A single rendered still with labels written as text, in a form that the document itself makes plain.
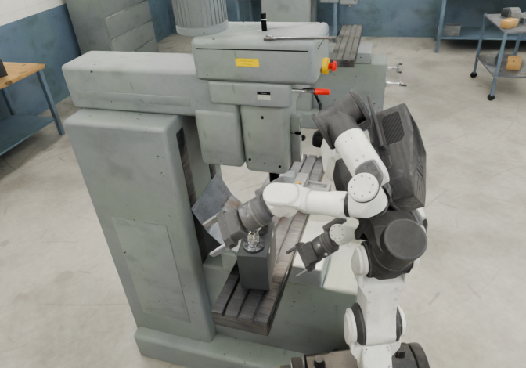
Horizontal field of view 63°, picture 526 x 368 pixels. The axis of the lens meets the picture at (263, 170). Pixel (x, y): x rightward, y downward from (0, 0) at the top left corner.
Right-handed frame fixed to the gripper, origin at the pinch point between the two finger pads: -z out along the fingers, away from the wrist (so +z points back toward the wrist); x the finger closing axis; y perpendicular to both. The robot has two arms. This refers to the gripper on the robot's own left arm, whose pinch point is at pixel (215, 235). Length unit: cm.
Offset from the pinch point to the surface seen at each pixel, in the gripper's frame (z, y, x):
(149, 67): -6, 7, 80
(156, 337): -104, -104, 23
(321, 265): 8, -80, 8
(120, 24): -164, -201, 520
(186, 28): 17, 15, 75
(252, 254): -5.9, -38.8, 8.3
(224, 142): 3, -23, 52
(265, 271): -5.5, -46.1, 3.0
